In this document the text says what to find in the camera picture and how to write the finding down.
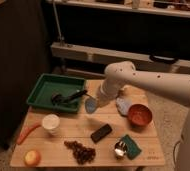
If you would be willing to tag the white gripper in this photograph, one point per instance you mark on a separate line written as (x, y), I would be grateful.
(106, 92)

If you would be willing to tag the blue plastic cup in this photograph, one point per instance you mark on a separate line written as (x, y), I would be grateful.
(90, 105)

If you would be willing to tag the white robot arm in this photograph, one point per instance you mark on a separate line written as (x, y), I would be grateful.
(175, 87)

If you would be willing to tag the grey crumpled cloth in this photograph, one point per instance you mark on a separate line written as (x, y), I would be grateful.
(123, 106)

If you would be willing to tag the orange red bowl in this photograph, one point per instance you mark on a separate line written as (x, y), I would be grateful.
(139, 115)

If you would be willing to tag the dark brown rectangular block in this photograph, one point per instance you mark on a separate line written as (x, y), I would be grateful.
(101, 133)

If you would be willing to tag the small metal cup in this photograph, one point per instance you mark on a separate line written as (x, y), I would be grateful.
(120, 149)

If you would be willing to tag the green plastic tray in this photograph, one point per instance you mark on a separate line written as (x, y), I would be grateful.
(51, 84)

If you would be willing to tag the metal pole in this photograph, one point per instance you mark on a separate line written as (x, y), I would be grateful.
(60, 36)

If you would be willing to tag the green sponge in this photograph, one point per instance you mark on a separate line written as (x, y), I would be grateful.
(133, 150)

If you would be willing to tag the white plastic cup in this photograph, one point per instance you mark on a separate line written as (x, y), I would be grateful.
(51, 123)

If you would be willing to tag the bunch of dark grapes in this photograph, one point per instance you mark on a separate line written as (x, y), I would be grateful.
(81, 153)

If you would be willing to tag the wooden shelf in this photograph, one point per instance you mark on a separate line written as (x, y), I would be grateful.
(141, 6)

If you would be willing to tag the orange carrot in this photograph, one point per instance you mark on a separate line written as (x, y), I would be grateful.
(23, 135)

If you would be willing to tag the yellow red apple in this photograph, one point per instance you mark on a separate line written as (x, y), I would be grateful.
(32, 158)

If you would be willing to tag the wooden beam rail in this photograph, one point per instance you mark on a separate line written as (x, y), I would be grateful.
(105, 56)

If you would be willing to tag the black handled brush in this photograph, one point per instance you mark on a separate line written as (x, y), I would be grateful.
(59, 98)

